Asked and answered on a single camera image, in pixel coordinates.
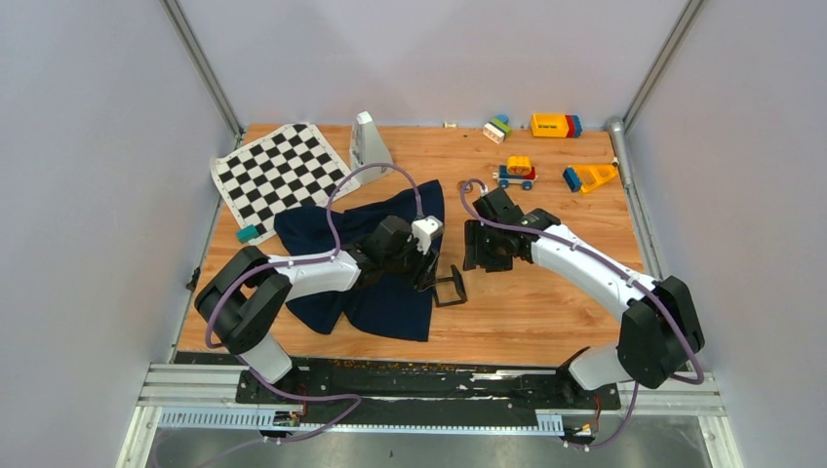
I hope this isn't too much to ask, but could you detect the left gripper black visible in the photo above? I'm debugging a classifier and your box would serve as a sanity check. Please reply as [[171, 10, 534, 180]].
[[382, 232, 440, 292]]

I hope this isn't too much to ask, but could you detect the navy blue garment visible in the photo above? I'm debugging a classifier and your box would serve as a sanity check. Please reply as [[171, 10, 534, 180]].
[[274, 179, 446, 342]]

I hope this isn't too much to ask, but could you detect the black square frame box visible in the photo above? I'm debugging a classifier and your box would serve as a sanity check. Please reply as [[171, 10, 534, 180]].
[[432, 264, 468, 308]]

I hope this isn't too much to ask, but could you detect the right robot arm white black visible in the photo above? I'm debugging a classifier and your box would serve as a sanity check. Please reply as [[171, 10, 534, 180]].
[[463, 188, 705, 408]]

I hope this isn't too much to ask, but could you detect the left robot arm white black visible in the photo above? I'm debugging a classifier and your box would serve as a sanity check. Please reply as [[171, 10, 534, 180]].
[[194, 215, 444, 403]]

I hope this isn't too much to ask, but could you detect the toy car with yellow top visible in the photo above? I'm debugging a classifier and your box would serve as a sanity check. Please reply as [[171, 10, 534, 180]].
[[492, 155, 537, 190]]

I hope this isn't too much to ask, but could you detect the orange blue toy ramp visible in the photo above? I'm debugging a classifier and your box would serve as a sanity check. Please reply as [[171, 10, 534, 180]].
[[563, 164, 619, 194]]

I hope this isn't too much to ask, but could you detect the white green blue brick stack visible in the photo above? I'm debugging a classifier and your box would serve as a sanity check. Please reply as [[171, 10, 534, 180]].
[[482, 114, 512, 144]]

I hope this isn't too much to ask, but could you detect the white metronome-shaped object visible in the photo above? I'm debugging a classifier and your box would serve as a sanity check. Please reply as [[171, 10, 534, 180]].
[[349, 111, 393, 185]]

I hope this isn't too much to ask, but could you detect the yellow red blue brick box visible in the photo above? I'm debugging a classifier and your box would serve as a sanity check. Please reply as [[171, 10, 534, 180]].
[[531, 113, 583, 138]]

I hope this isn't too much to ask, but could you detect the checkerboard calibration mat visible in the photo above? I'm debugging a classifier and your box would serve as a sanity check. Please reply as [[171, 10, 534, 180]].
[[210, 124, 361, 245]]

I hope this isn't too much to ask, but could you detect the teal block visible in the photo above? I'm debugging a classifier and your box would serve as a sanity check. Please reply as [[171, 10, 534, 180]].
[[236, 225, 259, 244]]

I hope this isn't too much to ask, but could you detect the grey metal pipe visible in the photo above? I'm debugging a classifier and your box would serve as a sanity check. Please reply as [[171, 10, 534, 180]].
[[606, 117, 634, 189]]

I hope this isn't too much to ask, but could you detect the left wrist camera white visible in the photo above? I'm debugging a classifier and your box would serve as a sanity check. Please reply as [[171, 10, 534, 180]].
[[411, 215, 445, 254]]

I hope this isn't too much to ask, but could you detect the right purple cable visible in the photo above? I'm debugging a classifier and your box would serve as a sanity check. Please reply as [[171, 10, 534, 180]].
[[458, 178, 706, 451]]

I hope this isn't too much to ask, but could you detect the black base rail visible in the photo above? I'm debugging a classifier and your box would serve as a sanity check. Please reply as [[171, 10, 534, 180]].
[[275, 357, 621, 427]]

